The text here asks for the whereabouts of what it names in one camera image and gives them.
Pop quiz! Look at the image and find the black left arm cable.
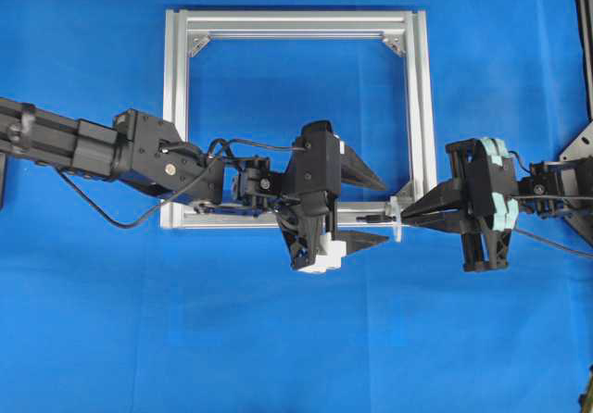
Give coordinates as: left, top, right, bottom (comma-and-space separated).
54, 137, 308, 230

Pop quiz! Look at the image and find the silver aluminium extrusion frame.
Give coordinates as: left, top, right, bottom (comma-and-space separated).
163, 9, 437, 228

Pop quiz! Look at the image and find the black stand frame right edge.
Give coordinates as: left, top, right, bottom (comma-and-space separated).
558, 0, 593, 257

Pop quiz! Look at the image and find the translucent white string loop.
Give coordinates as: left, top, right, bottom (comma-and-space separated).
385, 194, 405, 243

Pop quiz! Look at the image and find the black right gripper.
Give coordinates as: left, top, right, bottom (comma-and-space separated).
401, 137, 519, 272

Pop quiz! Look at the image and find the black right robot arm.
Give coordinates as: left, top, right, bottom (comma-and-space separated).
401, 137, 592, 272

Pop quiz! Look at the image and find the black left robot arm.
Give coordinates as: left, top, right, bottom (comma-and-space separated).
1, 100, 385, 273

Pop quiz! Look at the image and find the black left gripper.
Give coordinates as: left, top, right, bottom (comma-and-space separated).
276, 134, 390, 274

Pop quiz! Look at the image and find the blue table mat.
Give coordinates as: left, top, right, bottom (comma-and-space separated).
1, 0, 592, 412

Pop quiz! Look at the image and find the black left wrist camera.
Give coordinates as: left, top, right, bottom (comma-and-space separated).
299, 120, 334, 152

